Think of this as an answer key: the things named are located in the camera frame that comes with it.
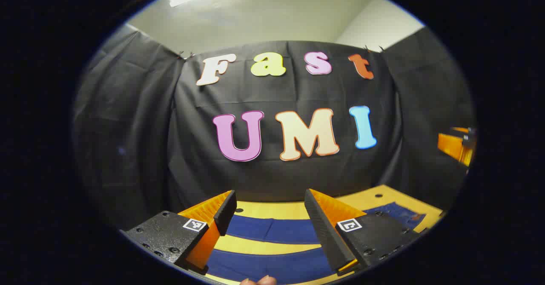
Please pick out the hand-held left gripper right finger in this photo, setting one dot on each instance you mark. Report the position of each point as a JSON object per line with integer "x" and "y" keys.
{"x": 323, "y": 229}

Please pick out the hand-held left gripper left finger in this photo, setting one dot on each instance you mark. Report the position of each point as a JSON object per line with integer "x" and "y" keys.
{"x": 225, "y": 212}

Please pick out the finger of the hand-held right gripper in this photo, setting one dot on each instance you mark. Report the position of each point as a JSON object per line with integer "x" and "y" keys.
{"x": 453, "y": 146}

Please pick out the blue denim jeans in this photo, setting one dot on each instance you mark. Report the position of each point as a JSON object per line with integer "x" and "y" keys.
{"x": 272, "y": 229}

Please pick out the black backdrop cloth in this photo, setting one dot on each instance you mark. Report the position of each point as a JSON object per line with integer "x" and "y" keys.
{"x": 170, "y": 148}

